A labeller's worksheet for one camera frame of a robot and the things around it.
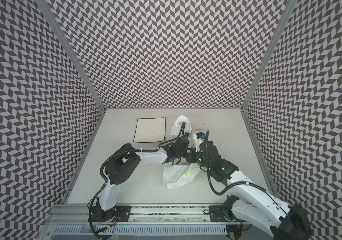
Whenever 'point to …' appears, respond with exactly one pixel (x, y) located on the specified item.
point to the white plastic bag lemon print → (173, 174)
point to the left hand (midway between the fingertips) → (192, 151)
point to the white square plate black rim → (150, 129)
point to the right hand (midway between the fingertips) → (184, 155)
